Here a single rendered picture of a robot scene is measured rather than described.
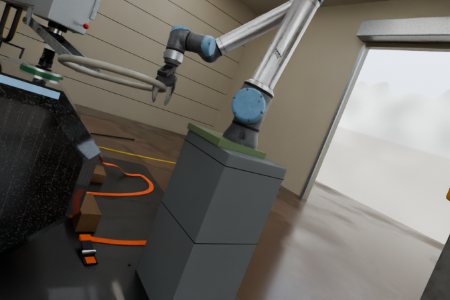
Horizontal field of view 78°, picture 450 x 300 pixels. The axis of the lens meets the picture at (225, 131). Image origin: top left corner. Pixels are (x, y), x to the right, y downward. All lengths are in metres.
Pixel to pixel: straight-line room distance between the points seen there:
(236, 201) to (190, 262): 0.33
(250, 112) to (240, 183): 0.33
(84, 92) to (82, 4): 5.07
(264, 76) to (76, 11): 1.19
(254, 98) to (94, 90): 5.96
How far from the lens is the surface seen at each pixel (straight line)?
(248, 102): 1.21
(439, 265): 0.63
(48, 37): 1.92
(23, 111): 1.40
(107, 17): 6.97
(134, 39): 7.08
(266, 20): 1.49
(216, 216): 1.30
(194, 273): 1.42
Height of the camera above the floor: 1.00
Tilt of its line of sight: 4 degrees down
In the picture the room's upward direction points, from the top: 21 degrees clockwise
